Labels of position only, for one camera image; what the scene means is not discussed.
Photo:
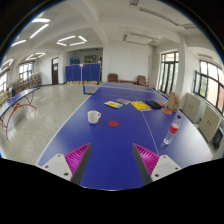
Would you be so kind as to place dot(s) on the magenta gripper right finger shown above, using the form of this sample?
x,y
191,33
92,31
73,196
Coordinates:
x,y
151,166

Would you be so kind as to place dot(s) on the red table tennis paddle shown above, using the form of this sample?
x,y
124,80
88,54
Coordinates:
x,y
167,111

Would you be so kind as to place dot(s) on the black table tennis paddle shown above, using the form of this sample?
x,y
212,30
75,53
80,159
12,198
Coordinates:
x,y
153,104

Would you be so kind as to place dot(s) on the bookshelf with books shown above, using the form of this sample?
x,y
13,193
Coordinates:
x,y
34,80

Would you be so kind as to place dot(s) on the colourful booklet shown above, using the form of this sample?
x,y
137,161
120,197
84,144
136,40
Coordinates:
x,y
113,104

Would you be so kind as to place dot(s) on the brown armchair left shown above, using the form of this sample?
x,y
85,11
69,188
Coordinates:
x,y
112,77

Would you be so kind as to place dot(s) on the clear plastic water bottle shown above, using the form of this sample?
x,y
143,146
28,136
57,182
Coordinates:
x,y
172,130

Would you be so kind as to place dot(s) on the white radiator cabinet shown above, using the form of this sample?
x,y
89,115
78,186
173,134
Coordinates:
x,y
203,115

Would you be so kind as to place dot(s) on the yellow book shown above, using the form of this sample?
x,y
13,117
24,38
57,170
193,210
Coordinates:
x,y
140,106

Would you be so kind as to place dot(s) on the folded blue side table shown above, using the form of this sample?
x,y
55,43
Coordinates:
x,y
21,100

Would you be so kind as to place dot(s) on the brown armchair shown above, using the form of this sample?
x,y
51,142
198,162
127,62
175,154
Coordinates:
x,y
112,77
141,80

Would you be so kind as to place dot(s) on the blue partition board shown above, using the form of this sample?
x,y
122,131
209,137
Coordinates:
x,y
82,72

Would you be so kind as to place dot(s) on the blue table tennis table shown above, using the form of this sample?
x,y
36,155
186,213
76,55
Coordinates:
x,y
111,165

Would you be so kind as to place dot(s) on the white ceramic mug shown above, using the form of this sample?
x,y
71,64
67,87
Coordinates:
x,y
93,116

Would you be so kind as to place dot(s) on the dark wooden door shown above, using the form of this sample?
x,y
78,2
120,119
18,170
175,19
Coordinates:
x,y
55,71

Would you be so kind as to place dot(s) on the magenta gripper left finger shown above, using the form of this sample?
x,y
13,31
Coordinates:
x,y
70,166

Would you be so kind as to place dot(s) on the red round coaster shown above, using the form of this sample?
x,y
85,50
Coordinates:
x,y
113,124

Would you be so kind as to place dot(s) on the grey booklet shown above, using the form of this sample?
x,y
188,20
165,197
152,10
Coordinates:
x,y
122,101

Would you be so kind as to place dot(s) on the brown armchair right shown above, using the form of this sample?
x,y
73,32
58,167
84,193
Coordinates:
x,y
141,80

